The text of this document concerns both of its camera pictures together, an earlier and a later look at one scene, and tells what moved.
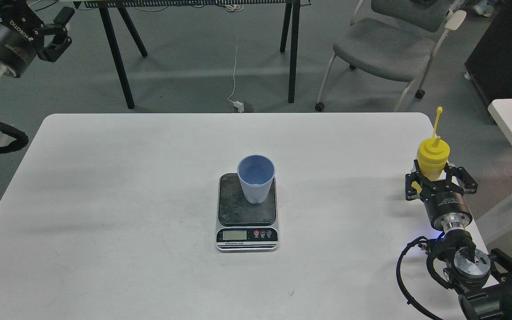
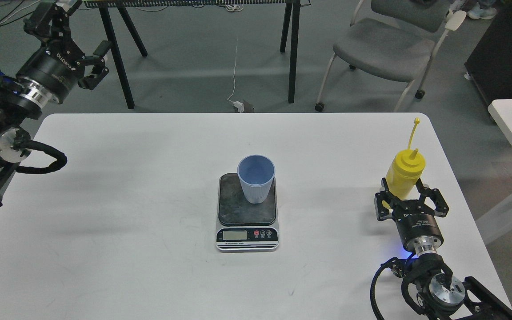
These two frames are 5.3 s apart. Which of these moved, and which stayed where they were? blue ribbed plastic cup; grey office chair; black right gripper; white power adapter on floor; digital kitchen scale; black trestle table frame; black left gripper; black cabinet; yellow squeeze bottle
Moved: black left gripper; black right gripper; yellow squeeze bottle
Stayed: blue ribbed plastic cup; digital kitchen scale; grey office chair; black cabinet; black trestle table frame; white power adapter on floor
